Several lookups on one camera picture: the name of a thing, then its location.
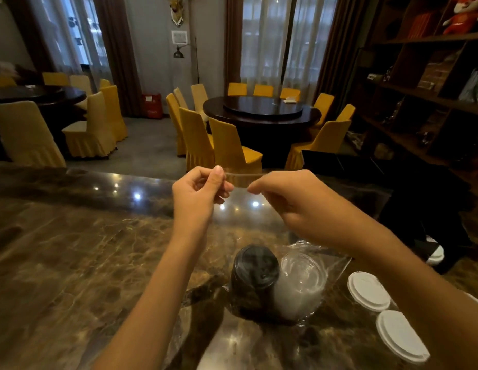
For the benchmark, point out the brown curtain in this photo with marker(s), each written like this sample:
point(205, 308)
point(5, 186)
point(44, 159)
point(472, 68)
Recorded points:
point(339, 46)
point(117, 53)
point(29, 34)
point(233, 42)

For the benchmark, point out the brick pattern box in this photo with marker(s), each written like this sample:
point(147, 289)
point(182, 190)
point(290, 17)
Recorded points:
point(435, 75)

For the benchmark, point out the dark round turntable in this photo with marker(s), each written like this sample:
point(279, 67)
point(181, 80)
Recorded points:
point(262, 105)

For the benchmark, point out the red plush toy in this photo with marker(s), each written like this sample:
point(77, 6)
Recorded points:
point(464, 17)

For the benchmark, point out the clear plastic bag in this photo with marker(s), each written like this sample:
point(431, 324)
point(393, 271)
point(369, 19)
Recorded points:
point(331, 265)

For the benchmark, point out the white lidded paper cup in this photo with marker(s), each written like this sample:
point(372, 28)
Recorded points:
point(436, 255)
point(401, 337)
point(368, 290)

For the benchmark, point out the person's right thumb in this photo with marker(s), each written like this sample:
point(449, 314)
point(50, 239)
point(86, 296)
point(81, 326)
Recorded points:
point(266, 193)

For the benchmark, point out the black wall lamp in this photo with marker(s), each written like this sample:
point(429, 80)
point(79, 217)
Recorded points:
point(179, 53)

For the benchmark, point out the red floor box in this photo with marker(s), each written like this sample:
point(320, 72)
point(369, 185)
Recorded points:
point(152, 105)

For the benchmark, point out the clear cup with clear lid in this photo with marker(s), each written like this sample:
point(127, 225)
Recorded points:
point(300, 281)

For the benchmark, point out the dark round dining table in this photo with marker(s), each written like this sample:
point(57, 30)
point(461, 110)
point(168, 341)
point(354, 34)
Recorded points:
point(270, 130)
point(42, 96)

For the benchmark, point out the person's left hand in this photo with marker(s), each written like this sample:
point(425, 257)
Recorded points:
point(192, 204)

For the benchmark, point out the person's left thumb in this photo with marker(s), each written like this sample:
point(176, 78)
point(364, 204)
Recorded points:
point(212, 183)

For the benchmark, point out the person's right hand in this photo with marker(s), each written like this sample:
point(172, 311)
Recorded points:
point(316, 211)

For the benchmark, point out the deer head wall mount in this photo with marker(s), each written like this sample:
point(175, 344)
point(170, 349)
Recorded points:
point(177, 9)

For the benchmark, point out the orange books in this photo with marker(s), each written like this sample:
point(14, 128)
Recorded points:
point(420, 25)

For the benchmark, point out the dark wooden shelf unit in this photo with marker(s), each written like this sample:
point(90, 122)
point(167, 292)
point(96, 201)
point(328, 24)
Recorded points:
point(420, 96)

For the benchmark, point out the person's right forearm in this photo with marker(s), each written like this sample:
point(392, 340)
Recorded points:
point(428, 304)

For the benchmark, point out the group of yellow covered chairs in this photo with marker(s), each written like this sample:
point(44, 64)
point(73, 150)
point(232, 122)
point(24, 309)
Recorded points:
point(229, 148)
point(94, 127)

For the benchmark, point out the white tissue box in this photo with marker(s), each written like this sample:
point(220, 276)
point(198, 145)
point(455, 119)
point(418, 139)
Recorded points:
point(289, 99)

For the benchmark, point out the black cup with black lid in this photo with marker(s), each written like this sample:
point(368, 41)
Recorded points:
point(252, 277)

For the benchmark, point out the white sheer curtain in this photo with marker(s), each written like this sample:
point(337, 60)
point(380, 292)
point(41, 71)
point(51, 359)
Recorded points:
point(75, 34)
point(312, 42)

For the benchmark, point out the white wall panel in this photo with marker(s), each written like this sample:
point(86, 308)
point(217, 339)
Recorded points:
point(179, 37)

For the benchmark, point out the person's left forearm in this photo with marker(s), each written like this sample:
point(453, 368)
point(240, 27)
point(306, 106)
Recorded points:
point(162, 300)

